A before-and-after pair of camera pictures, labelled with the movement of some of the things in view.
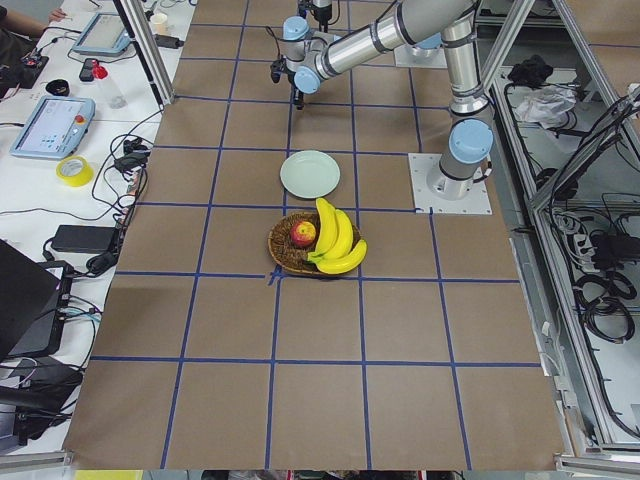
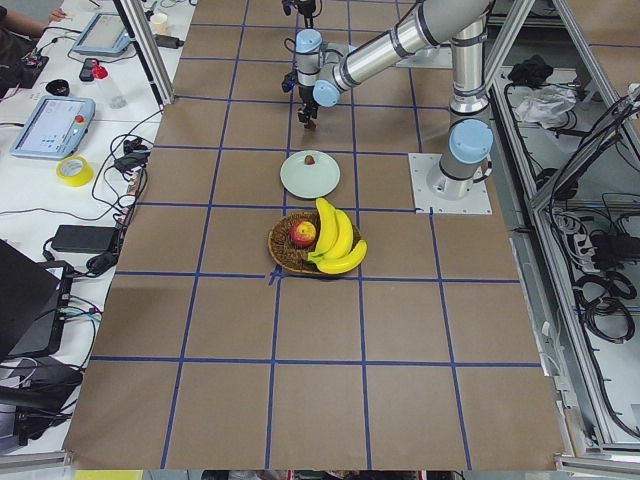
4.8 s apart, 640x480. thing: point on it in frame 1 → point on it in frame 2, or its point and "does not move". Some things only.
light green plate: x=310 y=174 does not move
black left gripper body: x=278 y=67 → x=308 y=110
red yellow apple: x=302 y=234 does not move
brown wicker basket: x=288 y=255 does not move
